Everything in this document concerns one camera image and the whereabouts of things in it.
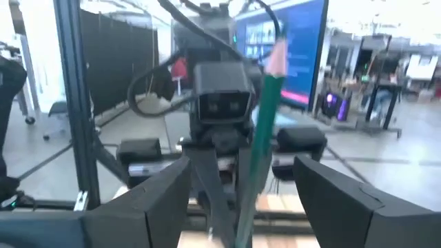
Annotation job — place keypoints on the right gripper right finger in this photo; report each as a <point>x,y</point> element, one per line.
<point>344,213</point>

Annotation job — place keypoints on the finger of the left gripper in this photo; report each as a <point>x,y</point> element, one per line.
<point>210,186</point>
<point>244,172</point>

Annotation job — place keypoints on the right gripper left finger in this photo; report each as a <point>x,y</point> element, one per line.
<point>144,220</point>

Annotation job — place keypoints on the green pencil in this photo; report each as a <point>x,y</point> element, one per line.
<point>263,131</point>

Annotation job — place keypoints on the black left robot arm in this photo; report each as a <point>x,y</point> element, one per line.
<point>217,41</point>

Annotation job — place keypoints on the grey office chair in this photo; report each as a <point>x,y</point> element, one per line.
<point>58,108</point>

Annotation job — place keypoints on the black room partition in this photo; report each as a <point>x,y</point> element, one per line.
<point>117,62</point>

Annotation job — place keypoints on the red chair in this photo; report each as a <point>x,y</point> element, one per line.
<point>179,69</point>

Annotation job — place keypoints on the computer tower with purple lights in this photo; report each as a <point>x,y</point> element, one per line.
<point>332,103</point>

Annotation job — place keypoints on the large monitor with blue screen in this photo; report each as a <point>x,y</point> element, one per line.
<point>303,51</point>

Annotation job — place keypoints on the white board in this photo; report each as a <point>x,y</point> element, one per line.
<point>422,70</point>

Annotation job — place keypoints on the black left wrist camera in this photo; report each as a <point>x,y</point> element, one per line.
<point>222,89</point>

